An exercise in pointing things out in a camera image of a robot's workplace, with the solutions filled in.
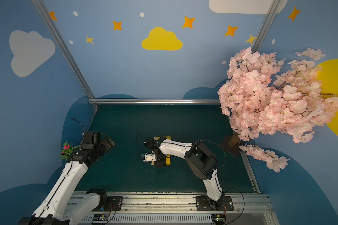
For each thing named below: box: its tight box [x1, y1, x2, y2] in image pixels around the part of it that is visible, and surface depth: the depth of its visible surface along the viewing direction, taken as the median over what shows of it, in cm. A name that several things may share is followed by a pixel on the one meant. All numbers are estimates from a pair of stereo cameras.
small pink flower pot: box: [59, 140, 81, 161], surface depth 78 cm
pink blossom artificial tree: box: [217, 47, 338, 173], surface depth 59 cm
